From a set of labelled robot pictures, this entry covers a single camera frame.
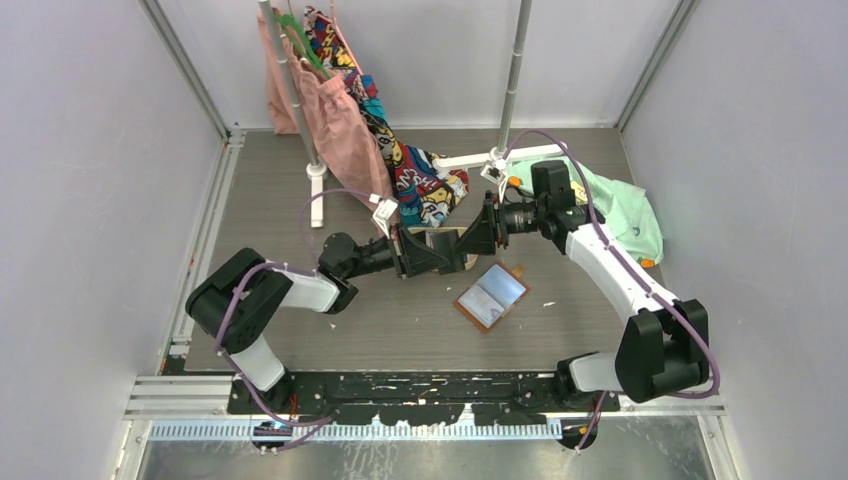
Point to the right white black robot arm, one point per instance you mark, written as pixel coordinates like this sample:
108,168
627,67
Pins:
664,345

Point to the pink hanging garment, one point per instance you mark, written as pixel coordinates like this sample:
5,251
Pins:
340,135

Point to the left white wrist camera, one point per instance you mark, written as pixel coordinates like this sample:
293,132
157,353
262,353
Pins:
383,213

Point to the beige oval card tray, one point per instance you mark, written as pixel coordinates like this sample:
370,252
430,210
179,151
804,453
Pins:
460,262

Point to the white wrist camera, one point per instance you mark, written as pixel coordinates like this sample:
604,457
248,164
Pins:
383,213
496,172

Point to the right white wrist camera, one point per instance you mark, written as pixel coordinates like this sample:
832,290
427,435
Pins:
496,172

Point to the green clothes hanger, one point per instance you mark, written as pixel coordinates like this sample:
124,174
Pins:
301,43

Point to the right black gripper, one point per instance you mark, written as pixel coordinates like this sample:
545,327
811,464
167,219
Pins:
490,226

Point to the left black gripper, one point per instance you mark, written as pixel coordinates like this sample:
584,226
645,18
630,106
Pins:
411,256

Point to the white rack stand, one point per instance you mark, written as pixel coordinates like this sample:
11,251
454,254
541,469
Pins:
495,155
316,169

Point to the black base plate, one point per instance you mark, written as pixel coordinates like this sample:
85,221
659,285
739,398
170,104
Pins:
419,406

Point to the left white rack stand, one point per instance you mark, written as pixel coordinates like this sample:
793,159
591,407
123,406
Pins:
316,169

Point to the colourful comic print garment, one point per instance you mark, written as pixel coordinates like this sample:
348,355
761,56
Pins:
426,194

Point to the brown leather card holder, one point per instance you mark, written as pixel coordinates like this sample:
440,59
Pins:
492,296

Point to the right white rack stand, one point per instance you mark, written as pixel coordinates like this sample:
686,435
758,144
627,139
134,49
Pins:
495,155

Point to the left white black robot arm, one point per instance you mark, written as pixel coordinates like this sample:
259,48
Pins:
236,302

